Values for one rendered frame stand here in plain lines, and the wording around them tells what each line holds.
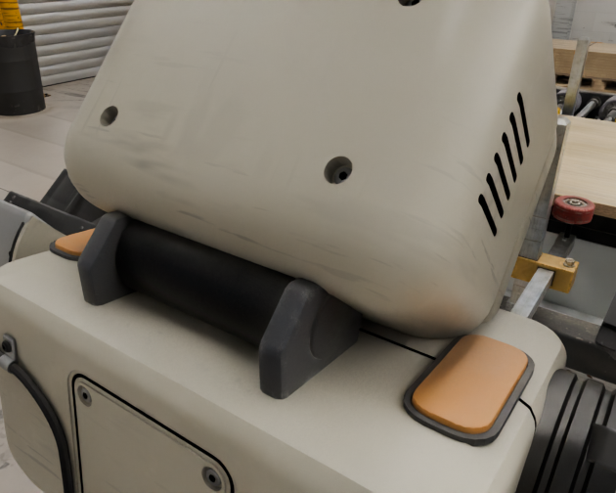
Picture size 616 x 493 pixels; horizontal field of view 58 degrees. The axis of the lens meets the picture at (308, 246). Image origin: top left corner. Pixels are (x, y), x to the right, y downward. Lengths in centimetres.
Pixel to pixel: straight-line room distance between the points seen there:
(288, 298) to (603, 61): 688
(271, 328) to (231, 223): 4
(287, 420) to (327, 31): 15
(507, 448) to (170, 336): 14
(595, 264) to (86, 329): 127
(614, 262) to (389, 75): 124
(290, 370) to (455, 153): 10
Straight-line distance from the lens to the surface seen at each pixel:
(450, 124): 20
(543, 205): 116
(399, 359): 25
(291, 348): 20
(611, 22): 833
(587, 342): 125
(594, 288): 146
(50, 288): 31
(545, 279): 117
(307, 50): 23
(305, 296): 20
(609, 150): 175
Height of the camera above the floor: 139
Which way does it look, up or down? 28 degrees down
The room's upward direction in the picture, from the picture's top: straight up
